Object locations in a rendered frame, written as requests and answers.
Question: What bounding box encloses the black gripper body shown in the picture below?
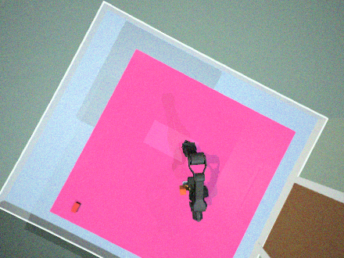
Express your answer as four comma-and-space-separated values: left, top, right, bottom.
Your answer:
187, 177, 194, 209

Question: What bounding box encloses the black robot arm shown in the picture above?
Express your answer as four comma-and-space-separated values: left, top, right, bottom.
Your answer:
182, 140, 209, 222

